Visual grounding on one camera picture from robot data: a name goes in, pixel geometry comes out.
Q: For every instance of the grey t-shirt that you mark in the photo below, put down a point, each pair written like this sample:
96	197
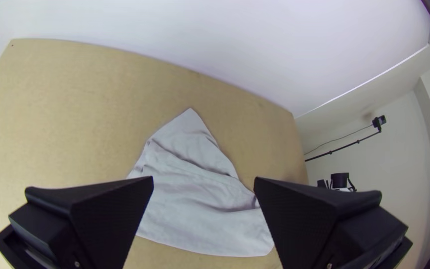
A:
192	168

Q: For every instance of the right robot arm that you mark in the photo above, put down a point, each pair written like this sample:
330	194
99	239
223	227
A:
339	180

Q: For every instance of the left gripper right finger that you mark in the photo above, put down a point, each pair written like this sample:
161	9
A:
304	224

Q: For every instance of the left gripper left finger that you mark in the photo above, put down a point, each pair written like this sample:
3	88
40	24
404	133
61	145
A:
99	220

